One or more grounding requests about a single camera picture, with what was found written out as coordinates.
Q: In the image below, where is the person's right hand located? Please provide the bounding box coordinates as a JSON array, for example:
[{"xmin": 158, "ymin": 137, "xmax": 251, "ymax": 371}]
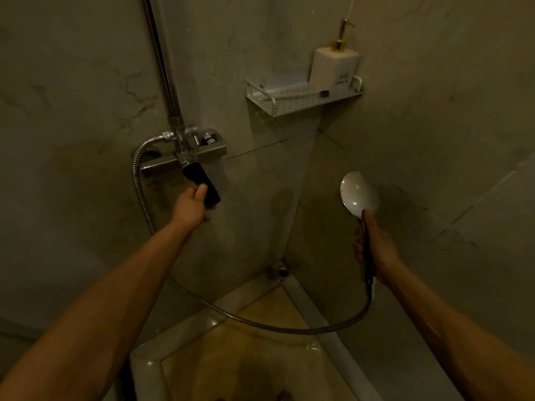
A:
[{"xmin": 354, "ymin": 209, "xmax": 403, "ymax": 286}]

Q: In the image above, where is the person's left hand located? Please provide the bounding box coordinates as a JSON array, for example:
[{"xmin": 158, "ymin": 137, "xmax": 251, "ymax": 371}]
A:
[{"xmin": 171, "ymin": 184, "xmax": 211, "ymax": 231}]

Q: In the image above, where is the black faucet lever handle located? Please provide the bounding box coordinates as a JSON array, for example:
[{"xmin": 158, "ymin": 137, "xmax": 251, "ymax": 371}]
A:
[{"xmin": 182, "ymin": 161, "xmax": 221, "ymax": 209}]

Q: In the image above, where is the chrome handheld shower head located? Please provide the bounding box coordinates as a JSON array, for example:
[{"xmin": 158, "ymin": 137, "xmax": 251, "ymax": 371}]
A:
[{"xmin": 339, "ymin": 171, "xmax": 380, "ymax": 286}]

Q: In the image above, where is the person's right forearm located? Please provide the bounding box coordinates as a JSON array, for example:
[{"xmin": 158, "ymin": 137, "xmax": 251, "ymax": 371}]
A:
[{"xmin": 385, "ymin": 263, "xmax": 535, "ymax": 401}]

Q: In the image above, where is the person's left forearm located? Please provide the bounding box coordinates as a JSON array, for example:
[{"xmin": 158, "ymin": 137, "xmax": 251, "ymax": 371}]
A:
[{"xmin": 0, "ymin": 220, "xmax": 193, "ymax": 401}]

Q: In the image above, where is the chrome shower mixer valve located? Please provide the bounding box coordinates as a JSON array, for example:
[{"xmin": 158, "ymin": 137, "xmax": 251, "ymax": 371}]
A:
[{"xmin": 140, "ymin": 125, "xmax": 227, "ymax": 178}]

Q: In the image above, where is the chrome shower riser pipe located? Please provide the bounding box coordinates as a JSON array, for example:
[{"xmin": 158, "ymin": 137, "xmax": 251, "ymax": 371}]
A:
[{"xmin": 140, "ymin": 0, "xmax": 184, "ymax": 130}]

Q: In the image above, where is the white shower tray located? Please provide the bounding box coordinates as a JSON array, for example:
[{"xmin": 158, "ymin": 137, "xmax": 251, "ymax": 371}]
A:
[{"xmin": 130, "ymin": 269, "xmax": 385, "ymax": 401}]

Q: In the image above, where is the white soap dispenser gold pump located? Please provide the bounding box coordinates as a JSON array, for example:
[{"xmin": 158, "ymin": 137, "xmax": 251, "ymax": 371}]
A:
[{"xmin": 309, "ymin": 18, "xmax": 360, "ymax": 93}]

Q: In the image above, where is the flexible metal shower hose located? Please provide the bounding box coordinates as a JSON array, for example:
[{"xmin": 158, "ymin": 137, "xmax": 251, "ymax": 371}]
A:
[{"xmin": 132, "ymin": 135, "xmax": 374, "ymax": 335}]

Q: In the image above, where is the white perforated wall shelf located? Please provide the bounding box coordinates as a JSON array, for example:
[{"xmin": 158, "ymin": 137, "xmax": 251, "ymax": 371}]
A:
[{"xmin": 246, "ymin": 74, "xmax": 363, "ymax": 118}]

